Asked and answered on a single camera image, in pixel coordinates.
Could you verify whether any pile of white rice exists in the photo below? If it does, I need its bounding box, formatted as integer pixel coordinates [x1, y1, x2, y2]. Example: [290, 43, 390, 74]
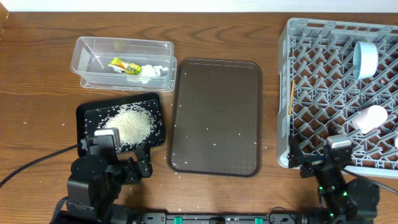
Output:
[102, 109, 154, 152]

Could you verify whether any wooden chopstick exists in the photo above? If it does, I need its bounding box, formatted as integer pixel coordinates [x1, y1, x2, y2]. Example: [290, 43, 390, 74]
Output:
[288, 80, 295, 116]
[290, 80, 295, 110]

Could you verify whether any pink cup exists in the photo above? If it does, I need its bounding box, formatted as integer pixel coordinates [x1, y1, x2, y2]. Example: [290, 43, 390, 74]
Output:
[352, 105, 388, 134]

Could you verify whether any white tissue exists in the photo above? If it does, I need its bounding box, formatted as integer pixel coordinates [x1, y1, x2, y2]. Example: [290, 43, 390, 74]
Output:
[127, 65, 168, 84]

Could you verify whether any yellow green snack wrapper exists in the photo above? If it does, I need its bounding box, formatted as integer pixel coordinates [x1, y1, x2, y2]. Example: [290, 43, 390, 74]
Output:
[108, 57, 142, 75]

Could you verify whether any light blue bowl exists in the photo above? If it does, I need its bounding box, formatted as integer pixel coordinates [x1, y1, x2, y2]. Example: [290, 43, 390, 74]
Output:
[353, 42, 378, 80]

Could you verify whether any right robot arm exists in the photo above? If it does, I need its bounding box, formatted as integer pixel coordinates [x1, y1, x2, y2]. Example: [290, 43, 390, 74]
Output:
[288, 134, 380, 223]

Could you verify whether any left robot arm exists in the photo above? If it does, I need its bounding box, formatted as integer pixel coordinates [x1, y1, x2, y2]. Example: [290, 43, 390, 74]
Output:
[50, 142, 153, 223]

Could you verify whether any grey dishwasher rack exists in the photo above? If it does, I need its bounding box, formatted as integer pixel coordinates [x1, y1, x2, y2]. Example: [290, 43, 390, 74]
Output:
[276, 18, 397, 179]

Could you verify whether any clear plastic waste bin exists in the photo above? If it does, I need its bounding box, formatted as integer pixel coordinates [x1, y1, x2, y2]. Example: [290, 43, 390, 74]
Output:
[70, 37, 177, 92]

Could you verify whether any black plastic tray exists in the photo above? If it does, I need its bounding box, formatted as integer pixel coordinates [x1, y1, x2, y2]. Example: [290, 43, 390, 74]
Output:
[76, 93, 165, 147]

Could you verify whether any brown serving tray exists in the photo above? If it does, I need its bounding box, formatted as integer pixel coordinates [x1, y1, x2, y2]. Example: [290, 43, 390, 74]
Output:
[167, 58, 262, 177]

